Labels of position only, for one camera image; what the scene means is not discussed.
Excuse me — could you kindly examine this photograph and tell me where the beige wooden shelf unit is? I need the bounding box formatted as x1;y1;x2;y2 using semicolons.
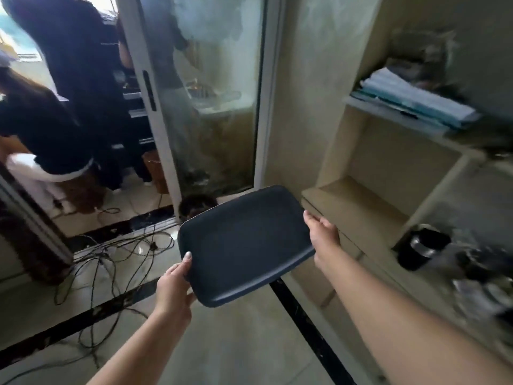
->
301;0;513;357

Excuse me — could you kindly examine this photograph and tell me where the glass sliding door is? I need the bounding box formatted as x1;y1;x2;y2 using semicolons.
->
115;0;286;219

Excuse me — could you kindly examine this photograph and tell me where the person's left hand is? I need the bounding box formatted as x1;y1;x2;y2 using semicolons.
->
154;252;197;326

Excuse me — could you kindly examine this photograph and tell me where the person's right forearm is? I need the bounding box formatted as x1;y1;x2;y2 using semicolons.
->
315;249;513;385

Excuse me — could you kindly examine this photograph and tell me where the tangle of black cables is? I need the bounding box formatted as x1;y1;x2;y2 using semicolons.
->
12;192;176;373

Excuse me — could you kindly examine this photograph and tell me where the black door handle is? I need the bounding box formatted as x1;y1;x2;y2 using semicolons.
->
143;70;157;113

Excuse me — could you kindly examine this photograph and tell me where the person's right hand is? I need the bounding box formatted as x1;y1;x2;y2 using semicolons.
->
303;210;341;271

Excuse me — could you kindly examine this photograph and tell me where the dark blue rectangular tray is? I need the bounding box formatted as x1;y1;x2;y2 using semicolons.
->
178;185;316;309

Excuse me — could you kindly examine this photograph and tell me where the black metal cup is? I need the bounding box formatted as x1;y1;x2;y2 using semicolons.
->
397;224;453;272

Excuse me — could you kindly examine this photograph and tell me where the pile of dark clutter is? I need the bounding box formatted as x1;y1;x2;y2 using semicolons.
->
449;232;513;329

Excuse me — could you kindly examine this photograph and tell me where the stack of papers and books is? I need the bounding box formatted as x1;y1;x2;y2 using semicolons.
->
349;67;481;131

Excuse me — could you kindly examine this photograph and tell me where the person's left forearm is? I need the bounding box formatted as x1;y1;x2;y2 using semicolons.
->
86;308;192;385

